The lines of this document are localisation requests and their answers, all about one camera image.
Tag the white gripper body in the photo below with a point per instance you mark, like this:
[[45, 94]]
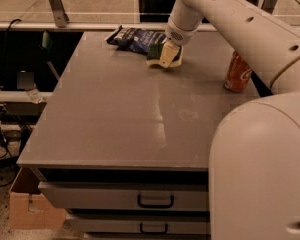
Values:
[[178, 35]]

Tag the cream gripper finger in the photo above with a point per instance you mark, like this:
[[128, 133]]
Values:
[[170, 55]]

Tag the green and yellow sponge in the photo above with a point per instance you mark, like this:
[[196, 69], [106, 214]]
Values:
[[154, 53]]

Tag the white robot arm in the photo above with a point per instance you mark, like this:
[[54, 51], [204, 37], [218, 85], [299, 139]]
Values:
[[254, 162]]

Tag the blue chip bag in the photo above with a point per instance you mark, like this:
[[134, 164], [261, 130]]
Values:
[[135, 39]]

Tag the orange soda can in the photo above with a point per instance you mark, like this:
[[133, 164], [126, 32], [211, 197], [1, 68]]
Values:
[[238, 74]]

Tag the grey drawer cabinet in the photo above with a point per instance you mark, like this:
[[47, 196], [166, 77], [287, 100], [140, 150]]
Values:
[[115, 128]]

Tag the clear plastic water bottle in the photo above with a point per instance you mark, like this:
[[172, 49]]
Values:
[[25, 81]]

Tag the cardboard box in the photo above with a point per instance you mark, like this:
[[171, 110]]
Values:
[[28, 207]]

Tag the left metal bracket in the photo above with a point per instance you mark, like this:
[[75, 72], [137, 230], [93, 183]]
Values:
[[59, 14]]

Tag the green handled tool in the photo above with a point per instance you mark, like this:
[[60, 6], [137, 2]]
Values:
[[46, 46]]

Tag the top drawer black handle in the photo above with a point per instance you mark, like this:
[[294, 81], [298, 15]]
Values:
[[155, 202]]

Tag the drawer black handle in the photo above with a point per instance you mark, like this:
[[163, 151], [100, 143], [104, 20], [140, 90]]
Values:
[[156, 229], [155, 202]]

